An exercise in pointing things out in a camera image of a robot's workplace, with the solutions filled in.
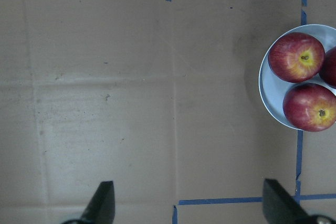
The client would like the red apple on plate left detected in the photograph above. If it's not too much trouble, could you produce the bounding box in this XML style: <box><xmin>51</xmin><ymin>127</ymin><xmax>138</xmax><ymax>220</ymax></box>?
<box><xmin>268</xmin><ymin>32</ymin><xmax>325</xmax><ymax>83</ymax></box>

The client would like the red apple on plate front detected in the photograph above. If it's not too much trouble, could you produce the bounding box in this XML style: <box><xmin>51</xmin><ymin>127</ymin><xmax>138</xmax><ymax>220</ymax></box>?
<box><xmin>282</xmin><ymin>83</ymin><xmax>335</xmax><ymax>132</ymax></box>

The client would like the light blue plate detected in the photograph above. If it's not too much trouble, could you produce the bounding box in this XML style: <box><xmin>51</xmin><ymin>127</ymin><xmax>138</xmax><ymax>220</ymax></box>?
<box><xmin>258</xmin><ymin>24</ymin><xmax>335</xmax><ymax>130</ymax></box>

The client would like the red apple on plate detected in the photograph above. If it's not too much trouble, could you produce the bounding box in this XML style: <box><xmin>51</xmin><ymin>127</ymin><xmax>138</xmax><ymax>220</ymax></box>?
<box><xmin>319</xmin><ymin>47</ymin><xmax>336</xmax><ymax>88</ymax></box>
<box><xmin>282</xmin><ymin>83</ymin><xmax>335</xmax><ymax>132</ymax></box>
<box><xmin>268</xmin><ymin>32</ymin><xmax>325</xmax><ymax>83</ymax></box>

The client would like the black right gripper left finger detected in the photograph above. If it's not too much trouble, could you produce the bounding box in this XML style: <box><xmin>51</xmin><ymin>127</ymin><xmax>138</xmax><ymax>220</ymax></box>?
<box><xmin>63</xmin><ymin>181</ymin><xmax>115</xmax><ymax>224</ymax></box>

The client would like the red apple on plate right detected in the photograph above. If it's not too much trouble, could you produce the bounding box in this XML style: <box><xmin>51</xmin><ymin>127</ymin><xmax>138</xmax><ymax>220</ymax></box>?
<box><xmin>319</xmin><ymin>47</ymin><xmax>336</xmax><ymax>88</ymax></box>

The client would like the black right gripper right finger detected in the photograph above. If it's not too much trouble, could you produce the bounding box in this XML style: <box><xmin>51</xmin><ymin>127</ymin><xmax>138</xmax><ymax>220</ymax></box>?
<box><xmin>262</xmin><ymin>179</ymin><xmax>335</xmax><ymax>224</ymax></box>

